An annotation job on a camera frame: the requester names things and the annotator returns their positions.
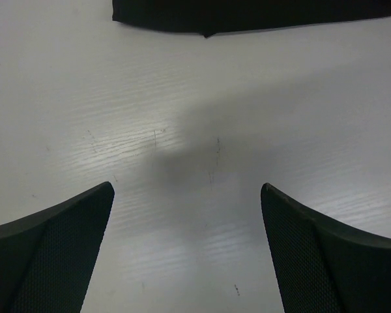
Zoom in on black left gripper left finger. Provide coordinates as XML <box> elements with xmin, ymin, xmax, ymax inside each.
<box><xmin>0</xmin><ymin>182</ymin><xmax>115</xmax><ymax>312</ymax></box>

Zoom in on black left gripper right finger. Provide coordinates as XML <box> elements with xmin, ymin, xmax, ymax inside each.
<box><xmin>261</xmin><ymin>183</ymin><xmax>391</xmax><ymax>312</ymax></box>

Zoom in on black shorts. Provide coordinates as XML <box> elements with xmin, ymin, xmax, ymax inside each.
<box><xmin>112</xmin><ymin>0</ymin><xmax>391</xmax><ymax>38</ymax></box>

